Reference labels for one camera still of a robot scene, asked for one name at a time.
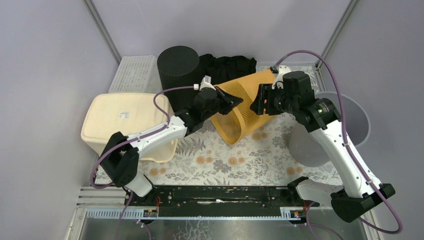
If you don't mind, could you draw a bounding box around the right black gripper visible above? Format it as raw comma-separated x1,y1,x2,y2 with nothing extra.
249,83,298,116

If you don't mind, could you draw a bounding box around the yellow wastebasket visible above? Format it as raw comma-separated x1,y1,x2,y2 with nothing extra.
210,69,275,145

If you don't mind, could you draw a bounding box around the black round bucket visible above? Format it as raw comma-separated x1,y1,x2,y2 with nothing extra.
157,45,205,112

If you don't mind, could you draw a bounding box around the grey plastic bin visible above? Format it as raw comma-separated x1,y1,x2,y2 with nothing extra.
288,94,371,167

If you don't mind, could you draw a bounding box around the white perforated plastic basket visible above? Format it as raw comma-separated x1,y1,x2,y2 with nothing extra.
108,55,162,94

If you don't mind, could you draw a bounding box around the cream plastic basket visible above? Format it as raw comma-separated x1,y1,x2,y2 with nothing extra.
80,92,167,155

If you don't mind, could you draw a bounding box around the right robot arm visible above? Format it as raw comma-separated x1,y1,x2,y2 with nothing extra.
250,71,396,223

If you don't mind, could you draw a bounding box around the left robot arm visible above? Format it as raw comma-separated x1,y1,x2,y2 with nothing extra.
94,86,243,206

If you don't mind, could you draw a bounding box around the black cloth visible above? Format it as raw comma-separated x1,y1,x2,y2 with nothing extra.
199,53,257,85

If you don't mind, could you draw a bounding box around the floral tablecloth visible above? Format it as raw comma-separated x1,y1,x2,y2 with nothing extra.
94,65,347,187

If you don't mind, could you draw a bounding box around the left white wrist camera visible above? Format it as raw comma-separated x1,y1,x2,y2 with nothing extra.
193,75,216,92

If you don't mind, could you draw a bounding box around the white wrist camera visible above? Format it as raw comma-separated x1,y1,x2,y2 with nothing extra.
193,75,216,92
269,65,292,89

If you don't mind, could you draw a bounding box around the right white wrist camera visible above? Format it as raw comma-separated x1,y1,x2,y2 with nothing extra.
269,65,292,89

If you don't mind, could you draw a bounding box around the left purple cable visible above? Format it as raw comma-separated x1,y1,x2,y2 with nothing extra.
89,85,200,240

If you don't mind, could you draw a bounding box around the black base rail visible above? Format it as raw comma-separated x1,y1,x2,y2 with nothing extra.
124,185,305,219

